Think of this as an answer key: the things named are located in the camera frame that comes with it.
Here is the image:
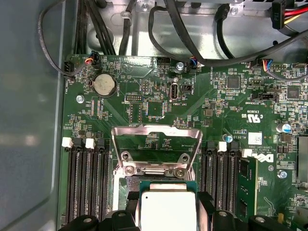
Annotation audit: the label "green RAM stick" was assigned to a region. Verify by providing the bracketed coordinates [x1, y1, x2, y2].
[237, 157, 258, 231]

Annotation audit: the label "black PC case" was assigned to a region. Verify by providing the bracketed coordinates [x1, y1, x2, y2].
[0, 0, 308, 231]

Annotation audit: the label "silver CPU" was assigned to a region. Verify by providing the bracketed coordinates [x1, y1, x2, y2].
[138, 180, 200, 231]

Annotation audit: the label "green motherboard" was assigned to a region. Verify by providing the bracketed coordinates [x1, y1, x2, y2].
[57, 54, 308, 231]

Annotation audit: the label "metal locking lever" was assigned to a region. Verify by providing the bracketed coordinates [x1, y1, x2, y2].
[141, 167, 169, 175]

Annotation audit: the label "RAM slot white latches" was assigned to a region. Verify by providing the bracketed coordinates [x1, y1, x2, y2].
[237, 148, 259, 231]
[62, 136, 76, 223]
[215, 141, 229, 212]
[84, 138, 97, 222]

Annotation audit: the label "CPU socket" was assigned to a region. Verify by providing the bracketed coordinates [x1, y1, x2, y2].
[112, 166, 202, 231]

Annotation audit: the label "thick black wire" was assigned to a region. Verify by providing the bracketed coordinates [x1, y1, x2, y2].
[165, 0, 308, 68]

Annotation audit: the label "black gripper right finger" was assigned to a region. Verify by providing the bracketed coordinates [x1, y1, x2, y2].
[196, 191, 298, 231]

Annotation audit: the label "black power connector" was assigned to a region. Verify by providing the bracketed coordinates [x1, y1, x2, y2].
[270, 0, 289, 29]

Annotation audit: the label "silver coin battery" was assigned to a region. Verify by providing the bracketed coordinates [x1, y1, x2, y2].
[92, 73, 118, 97]

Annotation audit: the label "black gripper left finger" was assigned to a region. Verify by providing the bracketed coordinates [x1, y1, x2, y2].
[59, 191, 142, 231]

